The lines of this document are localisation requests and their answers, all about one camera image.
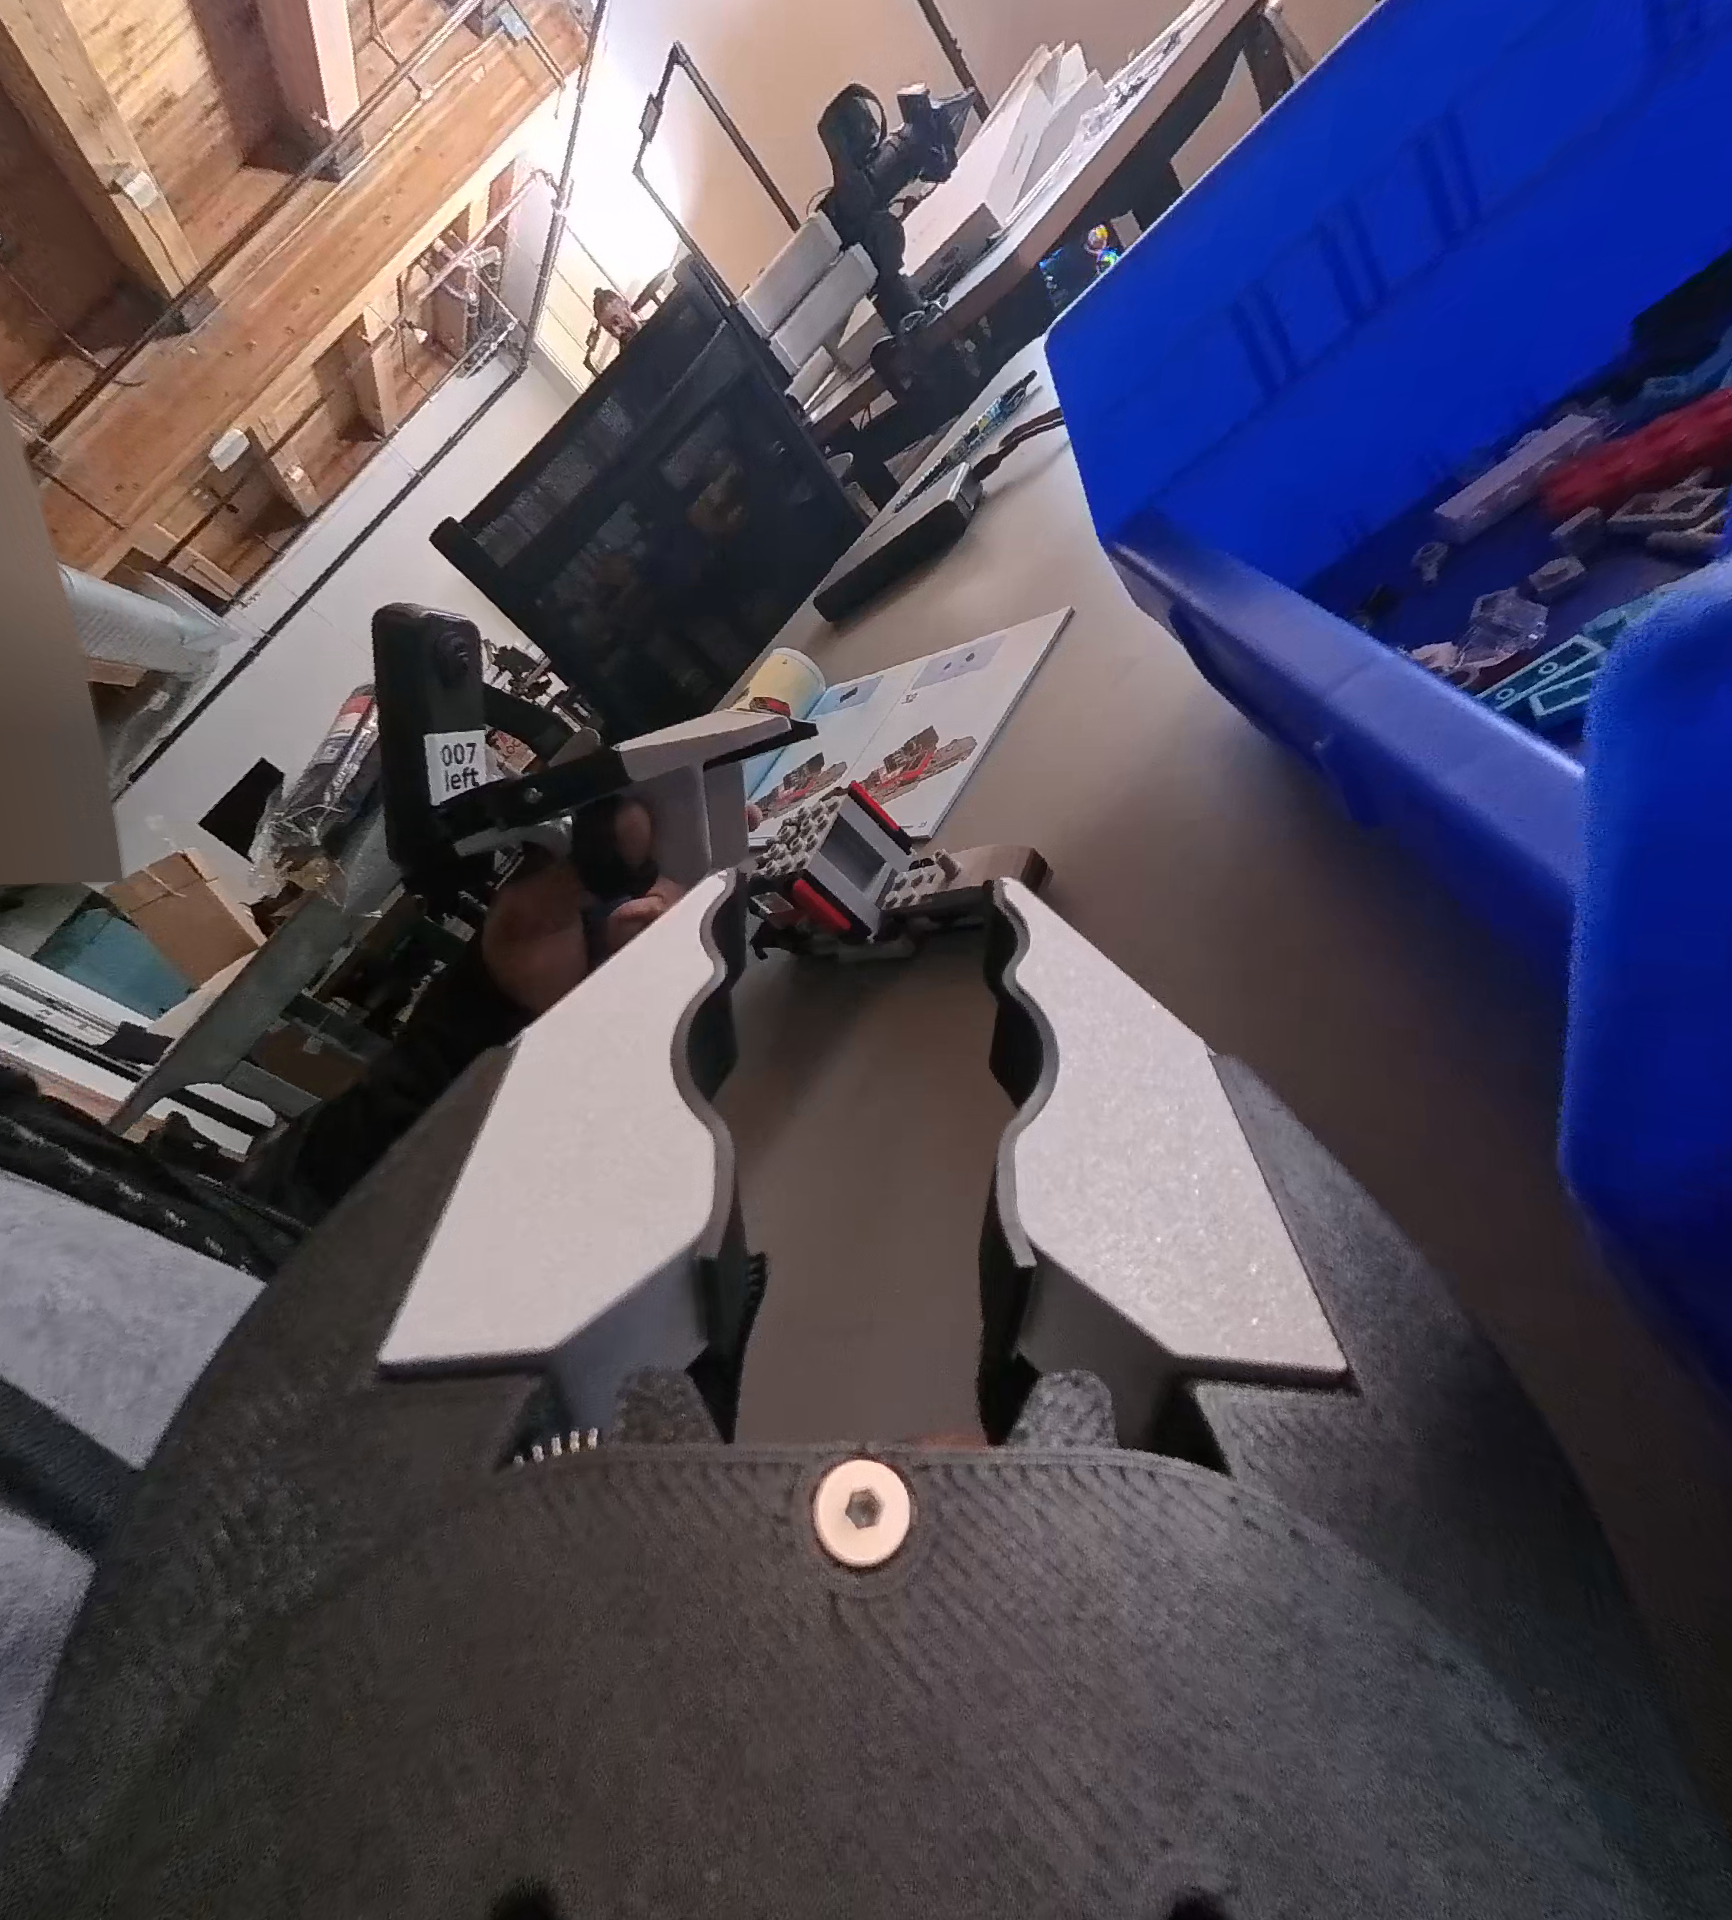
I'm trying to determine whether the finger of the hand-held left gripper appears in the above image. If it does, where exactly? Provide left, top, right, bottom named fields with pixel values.
left=453, top=709, right=815, bottom=887

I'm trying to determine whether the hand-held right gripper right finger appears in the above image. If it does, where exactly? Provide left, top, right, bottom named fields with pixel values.
left=974, top=875, right=1353, bottom=1454

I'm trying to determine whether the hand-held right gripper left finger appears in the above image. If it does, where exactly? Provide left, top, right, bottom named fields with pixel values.
left=376, top=871, right=772, bottom=1445

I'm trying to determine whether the black red brick model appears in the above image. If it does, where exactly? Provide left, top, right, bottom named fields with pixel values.
left=747, top=779, right=1054, bottom=964

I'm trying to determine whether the blue plastic bin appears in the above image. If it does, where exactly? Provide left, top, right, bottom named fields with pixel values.
left=1039, top=0, right=1732, bottom=917

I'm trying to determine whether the person's left hand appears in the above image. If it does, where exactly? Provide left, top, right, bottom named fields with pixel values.
left=477, top=793, right=689, bottom=1022

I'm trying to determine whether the clear plastic bag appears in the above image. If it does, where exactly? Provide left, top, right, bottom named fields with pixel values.
left=251, top=680, right=400, bottom=903

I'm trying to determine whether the instruction booklet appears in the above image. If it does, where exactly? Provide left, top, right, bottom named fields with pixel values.
left=719, top=607, right=1076, bottom=843

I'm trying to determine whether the black flat box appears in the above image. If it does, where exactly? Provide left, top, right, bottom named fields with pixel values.
left=811, top=461, right=982, bottom=622

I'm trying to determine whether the brown cardboard box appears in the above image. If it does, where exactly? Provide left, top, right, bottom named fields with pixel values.
left=101, top=844, right=266, bottom=983

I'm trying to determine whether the dark patterned strip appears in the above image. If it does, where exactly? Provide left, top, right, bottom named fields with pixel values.
left=903, top=370, right=1039, bottom=498

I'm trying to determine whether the grey knit garment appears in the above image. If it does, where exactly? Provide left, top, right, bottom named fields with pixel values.
left=0, top=1016, right=286, bottom=1920

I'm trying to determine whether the blue plastic case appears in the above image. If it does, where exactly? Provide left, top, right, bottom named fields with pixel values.
left=1554, top=406, right=1732, bottom=1517

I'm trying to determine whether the wooden work table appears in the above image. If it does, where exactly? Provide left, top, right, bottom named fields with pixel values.
left=759, top=0, right=1309, bottom=452

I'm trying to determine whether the white cardboard box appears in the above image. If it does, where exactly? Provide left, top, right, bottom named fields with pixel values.
left=892, top=42, right=1108, bottom=265

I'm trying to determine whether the pile of loose bricks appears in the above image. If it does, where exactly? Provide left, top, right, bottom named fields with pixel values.
left=1353, top=213, right=1732, bottom=739

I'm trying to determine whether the silver ventilation duct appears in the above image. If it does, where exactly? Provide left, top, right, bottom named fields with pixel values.
left=54, top=561, right=245, bottom=679

